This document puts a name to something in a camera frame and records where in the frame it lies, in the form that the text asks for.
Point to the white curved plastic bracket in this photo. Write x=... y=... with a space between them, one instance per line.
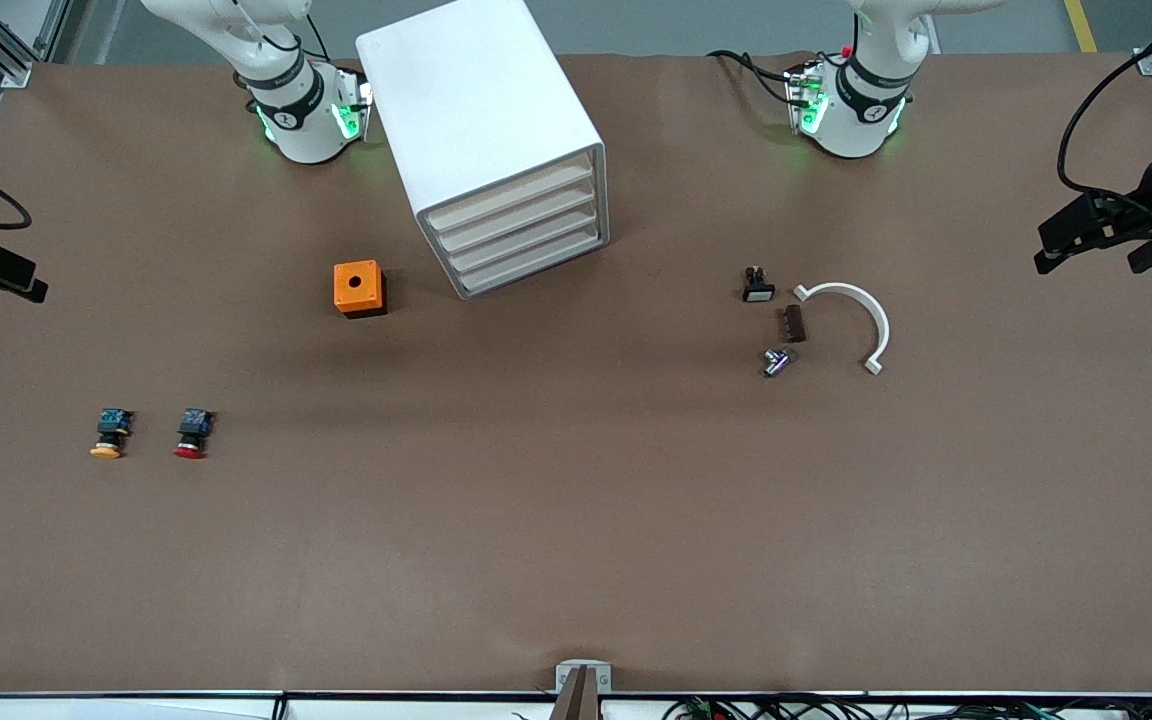
x=876 y=318

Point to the brown table mat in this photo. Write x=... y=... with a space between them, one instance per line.
x=576 y=500

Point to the small purple metal part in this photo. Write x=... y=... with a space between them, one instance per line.
x=776 y=362

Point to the grey metal bracket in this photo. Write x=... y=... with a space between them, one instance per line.
x=564 y=680

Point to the black square white-faced button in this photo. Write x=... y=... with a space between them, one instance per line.
x=758 y=288

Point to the orange box with hole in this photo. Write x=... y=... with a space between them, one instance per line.
x=346 y=295

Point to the yellow mushroom push button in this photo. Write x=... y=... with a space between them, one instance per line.
x=111 y=432

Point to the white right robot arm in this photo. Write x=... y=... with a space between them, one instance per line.
x=306 y=130

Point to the red mushroom push button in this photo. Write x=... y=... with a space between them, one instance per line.
x=193 y=432

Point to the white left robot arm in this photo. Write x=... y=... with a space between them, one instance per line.
x=851 y=125

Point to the white table edge rail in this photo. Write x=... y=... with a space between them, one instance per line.
x=136 y=710

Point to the brown terminal block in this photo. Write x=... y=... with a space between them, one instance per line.
x=795 y=324

